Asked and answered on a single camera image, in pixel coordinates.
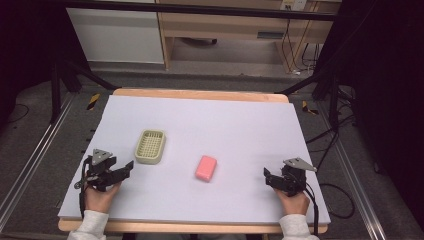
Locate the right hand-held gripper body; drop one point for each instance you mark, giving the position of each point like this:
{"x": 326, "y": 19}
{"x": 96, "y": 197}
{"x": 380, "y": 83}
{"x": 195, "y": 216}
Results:
{"x": 294, "y": 178}

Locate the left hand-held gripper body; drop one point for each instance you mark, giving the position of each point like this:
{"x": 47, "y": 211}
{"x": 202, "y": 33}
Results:
{"x": 98, "y": 173}

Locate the beige soap dish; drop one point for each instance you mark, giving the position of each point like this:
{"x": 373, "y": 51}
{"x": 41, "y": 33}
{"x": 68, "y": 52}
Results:
{"x": 150, "y": 146}

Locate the pink soap bar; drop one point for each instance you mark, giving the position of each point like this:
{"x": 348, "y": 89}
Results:
{"x": 206, "y": 168}

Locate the person's right hand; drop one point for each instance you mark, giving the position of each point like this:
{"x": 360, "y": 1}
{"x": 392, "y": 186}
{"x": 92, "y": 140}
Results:
{"x": 294, "y": 203}

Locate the person's left hand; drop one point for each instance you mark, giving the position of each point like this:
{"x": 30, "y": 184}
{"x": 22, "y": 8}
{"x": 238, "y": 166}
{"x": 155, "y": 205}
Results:
{"x": 100, "y": 199}

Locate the yellow black tape marker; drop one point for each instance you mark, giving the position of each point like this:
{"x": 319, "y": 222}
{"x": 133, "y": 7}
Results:
{"x": 93, "y": 101}
{"x": 309, "y": 109}

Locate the white foam mat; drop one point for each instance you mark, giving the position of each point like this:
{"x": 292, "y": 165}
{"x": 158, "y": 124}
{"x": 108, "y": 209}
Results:
{"x": 213, "y": 126}

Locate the wooden table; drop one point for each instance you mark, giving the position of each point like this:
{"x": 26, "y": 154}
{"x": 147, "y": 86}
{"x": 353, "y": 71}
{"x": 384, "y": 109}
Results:
{"x": 200, "y": 94}

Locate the white cabinet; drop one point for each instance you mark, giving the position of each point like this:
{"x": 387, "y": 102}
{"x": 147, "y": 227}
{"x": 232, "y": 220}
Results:
{"x": 116, "y": 36}

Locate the wooden desk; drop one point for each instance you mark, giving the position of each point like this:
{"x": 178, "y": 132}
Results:
{"x": 226, "y": 25}

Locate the white power strip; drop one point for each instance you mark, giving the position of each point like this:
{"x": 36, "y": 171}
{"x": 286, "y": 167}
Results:
{"x": 293, "y": 4}

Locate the metal floor rail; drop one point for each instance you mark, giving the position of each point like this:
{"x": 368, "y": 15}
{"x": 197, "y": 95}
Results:
{"x": 36, "y": 156}
{"x": 356, "y": 186}

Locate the black frame stand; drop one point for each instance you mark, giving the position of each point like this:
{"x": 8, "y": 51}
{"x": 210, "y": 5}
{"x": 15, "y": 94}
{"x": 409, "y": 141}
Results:
{"x": 56, "y": 90}
{"x": 328, "y": 88}

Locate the black frame crossbar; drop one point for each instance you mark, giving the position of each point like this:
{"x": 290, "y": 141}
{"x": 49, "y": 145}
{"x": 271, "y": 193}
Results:
{"x": 200, "y": 9}

